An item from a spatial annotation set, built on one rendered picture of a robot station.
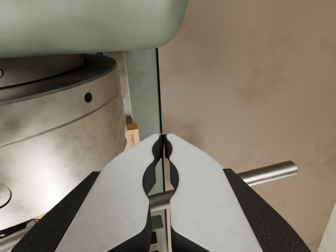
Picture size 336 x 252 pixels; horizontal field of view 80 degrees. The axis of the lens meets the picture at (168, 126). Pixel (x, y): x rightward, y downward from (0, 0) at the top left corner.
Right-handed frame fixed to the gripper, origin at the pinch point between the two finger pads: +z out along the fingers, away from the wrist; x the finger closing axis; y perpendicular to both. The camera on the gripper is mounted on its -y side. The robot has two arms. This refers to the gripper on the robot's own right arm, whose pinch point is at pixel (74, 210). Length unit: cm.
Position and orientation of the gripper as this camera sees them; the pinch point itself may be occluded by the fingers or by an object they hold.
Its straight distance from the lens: 47.1
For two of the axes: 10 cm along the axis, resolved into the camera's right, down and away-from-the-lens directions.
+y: 0.1, 8.8, 4.7
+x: 2.0, 4.5, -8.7
